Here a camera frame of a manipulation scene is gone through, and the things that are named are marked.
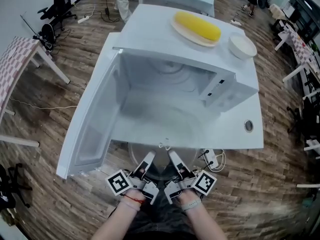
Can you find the person's camouflage trousers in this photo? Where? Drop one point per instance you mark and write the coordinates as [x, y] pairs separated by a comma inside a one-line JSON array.
[[162, 216]]

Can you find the person's left forearm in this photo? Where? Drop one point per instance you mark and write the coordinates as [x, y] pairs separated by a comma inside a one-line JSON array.
[[117, 221]]

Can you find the beige band wristwatch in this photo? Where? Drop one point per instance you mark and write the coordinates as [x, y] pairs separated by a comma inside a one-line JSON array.
[[191, 204]]

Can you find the beige oval plate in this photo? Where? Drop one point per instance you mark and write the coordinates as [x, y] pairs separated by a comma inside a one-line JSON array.
[[186, 37]]

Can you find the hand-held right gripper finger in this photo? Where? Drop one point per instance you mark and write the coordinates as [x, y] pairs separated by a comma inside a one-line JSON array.
[[167, 175], [178, 165]]

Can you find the clear glass turntable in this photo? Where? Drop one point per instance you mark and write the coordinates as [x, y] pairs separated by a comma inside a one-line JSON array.
[[140, 156]]

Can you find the white bowl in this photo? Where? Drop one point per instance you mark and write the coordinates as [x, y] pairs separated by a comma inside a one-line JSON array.
[[242, 46]]

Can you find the pale clear bangle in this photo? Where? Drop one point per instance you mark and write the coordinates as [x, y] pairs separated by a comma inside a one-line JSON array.
[[128, 205]]

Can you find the yellow corn cob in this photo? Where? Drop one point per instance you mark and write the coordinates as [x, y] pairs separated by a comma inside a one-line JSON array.
[[197, 25]]

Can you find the white power strip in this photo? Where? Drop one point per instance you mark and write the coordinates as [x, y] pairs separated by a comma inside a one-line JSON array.
[[235, 22], [211, 157], [83, 19]]

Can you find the pink checkered table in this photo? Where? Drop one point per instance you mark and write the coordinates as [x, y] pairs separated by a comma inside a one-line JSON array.
[[12, 59]]

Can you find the person's right forearm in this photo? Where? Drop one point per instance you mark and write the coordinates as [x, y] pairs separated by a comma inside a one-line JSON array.
[[202, 221]]

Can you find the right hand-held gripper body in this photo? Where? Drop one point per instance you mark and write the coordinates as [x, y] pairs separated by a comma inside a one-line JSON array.
[[205, 182]]

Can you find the checkered table with white frame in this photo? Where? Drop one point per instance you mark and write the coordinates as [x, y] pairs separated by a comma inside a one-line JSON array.
[[298, 41]]

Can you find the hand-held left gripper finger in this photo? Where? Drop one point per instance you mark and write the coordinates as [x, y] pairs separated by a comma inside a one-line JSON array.
[[147, 162], [153, 176]]

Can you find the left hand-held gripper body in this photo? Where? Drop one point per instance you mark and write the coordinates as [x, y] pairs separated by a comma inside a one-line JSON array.
[[118, 182]]

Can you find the white microwave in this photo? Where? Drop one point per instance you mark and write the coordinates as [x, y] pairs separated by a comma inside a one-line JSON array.
[[155, 26]]

